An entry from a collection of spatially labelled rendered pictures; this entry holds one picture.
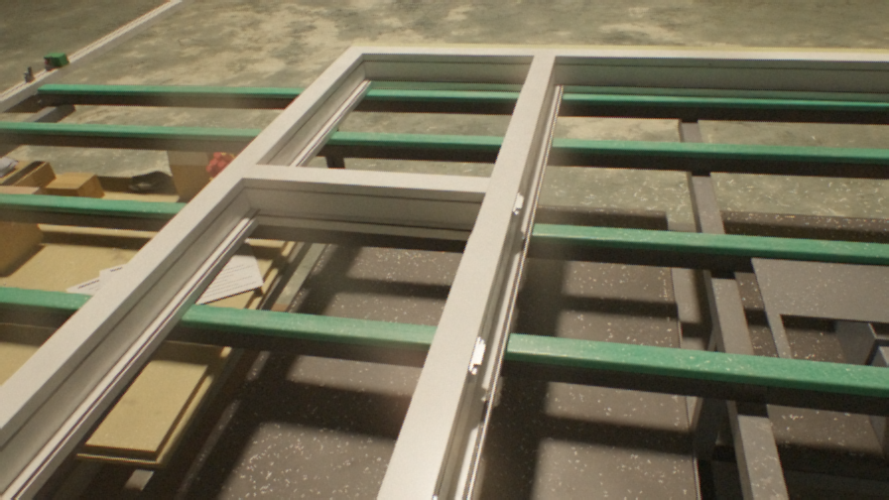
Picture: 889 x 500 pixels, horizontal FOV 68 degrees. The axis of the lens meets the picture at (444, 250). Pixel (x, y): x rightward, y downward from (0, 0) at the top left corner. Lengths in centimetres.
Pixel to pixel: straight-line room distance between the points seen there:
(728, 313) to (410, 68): 88
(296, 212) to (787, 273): 70
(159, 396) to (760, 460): 86
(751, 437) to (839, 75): 88
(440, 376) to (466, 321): 8
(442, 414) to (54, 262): 114
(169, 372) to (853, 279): 102
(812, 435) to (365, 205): 74
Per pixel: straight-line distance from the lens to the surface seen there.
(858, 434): 116
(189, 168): 163
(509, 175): 96
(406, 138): 125
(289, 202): 103
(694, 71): 143
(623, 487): 100
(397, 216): 97
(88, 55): 208
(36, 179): 183
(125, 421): 115
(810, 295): 94
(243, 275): 135
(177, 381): 117
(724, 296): 94
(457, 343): 67
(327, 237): 103
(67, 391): 81
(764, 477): 75
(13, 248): 164
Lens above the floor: 140
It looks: 35 degrees down
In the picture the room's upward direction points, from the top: 5 degrees counter-clockwise
